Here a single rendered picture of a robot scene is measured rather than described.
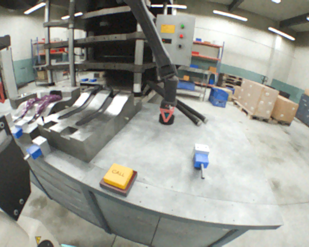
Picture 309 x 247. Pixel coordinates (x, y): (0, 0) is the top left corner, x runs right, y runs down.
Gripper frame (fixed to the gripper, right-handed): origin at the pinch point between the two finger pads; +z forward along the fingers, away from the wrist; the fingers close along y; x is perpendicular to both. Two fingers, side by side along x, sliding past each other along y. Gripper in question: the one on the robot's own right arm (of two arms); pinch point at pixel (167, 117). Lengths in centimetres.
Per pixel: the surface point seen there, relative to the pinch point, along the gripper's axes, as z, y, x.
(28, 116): -4, -35, 63
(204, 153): -1.3, -25.7, -17.4
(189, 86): 44, 346, -11
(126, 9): -69, 44, 49
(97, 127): -6.2, -31.8, 18.1
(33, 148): -1, -47, 37
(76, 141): -5.3, -39.9, 20.3
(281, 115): 52, 294, -304
